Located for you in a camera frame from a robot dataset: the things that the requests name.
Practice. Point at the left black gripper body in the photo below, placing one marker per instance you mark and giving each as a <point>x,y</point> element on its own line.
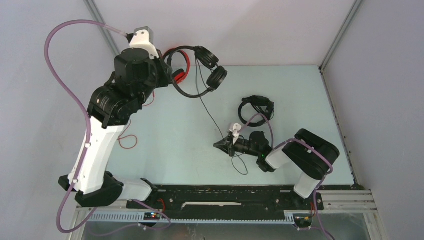
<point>162,79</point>

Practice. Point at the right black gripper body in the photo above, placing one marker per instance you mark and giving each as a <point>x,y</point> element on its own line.
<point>243,146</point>

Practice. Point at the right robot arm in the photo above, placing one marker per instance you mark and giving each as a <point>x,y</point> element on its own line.
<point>314,156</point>

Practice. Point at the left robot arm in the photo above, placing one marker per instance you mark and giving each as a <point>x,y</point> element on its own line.
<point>135,77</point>

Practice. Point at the red headphones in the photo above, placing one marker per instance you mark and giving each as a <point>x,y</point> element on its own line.
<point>182,72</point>

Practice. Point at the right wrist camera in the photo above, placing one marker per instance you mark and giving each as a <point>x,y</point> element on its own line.
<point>234,131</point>

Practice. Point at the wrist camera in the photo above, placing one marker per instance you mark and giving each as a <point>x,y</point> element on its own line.
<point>234,131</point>
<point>142,38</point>

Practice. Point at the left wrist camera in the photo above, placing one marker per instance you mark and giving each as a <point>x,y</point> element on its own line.
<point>142,38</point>

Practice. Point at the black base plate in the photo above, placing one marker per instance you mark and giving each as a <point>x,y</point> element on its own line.
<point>230,202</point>

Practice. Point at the aluminium frame rail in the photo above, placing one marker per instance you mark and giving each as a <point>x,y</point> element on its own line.
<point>334,201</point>

